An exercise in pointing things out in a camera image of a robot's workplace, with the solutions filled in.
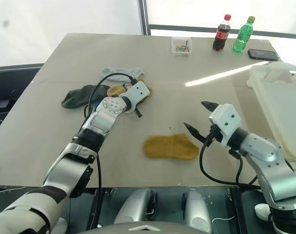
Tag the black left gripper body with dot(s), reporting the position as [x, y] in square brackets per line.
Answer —
[141, 102]

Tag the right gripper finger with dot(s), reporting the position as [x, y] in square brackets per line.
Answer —
[210, 105]
[195, 132]

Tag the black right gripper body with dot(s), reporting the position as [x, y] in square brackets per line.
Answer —
[214, 134]

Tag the mustard yellow sock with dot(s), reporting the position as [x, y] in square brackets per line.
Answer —
[169, 146]
[114, 90]

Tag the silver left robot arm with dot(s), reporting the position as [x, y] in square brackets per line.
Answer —
[99, 122]

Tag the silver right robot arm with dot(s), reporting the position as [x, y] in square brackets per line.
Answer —
[267, 156]

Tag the light grey sock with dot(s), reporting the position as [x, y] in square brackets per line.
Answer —
[113, 70]

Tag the dark green sock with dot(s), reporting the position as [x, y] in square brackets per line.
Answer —
[74, 98]

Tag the white plastic basket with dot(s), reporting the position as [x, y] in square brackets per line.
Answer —
[282, 102]

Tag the clear plastic box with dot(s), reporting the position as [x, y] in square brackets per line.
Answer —
[181, 47]

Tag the cola bottle red cap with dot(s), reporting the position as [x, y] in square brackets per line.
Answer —
[220, 39]

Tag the black smartphone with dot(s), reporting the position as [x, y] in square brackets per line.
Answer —
[262, 54]

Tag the green plastic bottle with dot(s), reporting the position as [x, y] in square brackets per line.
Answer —
[242, 36]

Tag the silver right robot thigh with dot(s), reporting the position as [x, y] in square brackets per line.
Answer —
[197, 209]

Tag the silver robot thigh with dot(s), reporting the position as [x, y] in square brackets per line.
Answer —
[197, 209]
[135, 207]

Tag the black table leg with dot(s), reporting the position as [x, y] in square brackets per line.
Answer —
[238, 212]

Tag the white shoe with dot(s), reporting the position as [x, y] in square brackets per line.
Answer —
[262, 210]

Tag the silver left robot thigh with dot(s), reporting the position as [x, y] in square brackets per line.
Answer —
[135, 207]

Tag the grey robot torso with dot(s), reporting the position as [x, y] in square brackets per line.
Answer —
[143, 228]

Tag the dark furniture beside table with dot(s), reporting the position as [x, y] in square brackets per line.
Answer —
[11, 83]

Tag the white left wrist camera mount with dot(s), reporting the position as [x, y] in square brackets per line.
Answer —
[138, 93]

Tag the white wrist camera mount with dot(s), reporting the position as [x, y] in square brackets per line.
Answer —
[138, 93]
[225, 117]

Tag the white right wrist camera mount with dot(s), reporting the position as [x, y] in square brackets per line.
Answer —
[225, 117]

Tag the dark window frame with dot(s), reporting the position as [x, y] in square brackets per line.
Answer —
[145, 17]

